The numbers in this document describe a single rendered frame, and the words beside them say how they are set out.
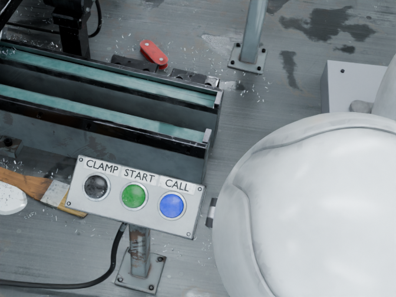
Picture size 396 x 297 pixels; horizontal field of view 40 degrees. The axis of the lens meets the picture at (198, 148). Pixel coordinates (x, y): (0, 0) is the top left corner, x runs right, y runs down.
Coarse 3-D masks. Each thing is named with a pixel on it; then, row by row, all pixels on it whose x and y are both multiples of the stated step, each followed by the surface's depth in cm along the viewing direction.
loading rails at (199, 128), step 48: (0, 96) 96; (48, 96) 98; (96, 96) 105; (144, 96) 102; (192, 96) 101; (0, 144) 103; (48, 144) 103; (96, 144) 100; (144, 144) 96; (192, 144) 93
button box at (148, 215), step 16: (80, 160) 71; (96, 160) 71; (80, 176) 71; (112, 176) 70; (128, 176) 70; (144, 176) 70; (160, 176) 70; (80, 192) 70; (112, 192) 70; (160, 192) 70; (176, 192) 69; (192, 192) 70; (80, 208) 70; (96, 208) 70; (112, 208) 70; (128, 208) 69; (144, 208) 70; (192, 208) 69; (144, 224) 69; (160, 224) 69; (176, 224) 69; (192, 224) 69
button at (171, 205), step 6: (168, 198) 69; (174, 198) 69; (180, 198) 69; (162, 204) 69; (168, 204) 69; (174, 204) 69; (180, 204) 69; (162, 210) 69; (168, 210) 69; (174, 210) 69; (180, 210) 69; (168, 216) 69; (174, 216) 69
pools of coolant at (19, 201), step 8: (0, 184) 100; (8, 184) 100; (0, 192) 99; (8, 192) 99; (16, 192) 99; (8, 200) 98; (16, 200) 98; (24, 200) 99; (0, 208) 97; (8, 208) 97; (16, 208) 97
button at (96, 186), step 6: (90, 180) 70; (96, 180) 70; (102, 180) 70; (84, 186) 70; (90, 186) 70; (96, 186) 70; (102, 186) 70; (90, 192) 70; (96, 192) 70; (102, 192) 70; (96, 198) 70
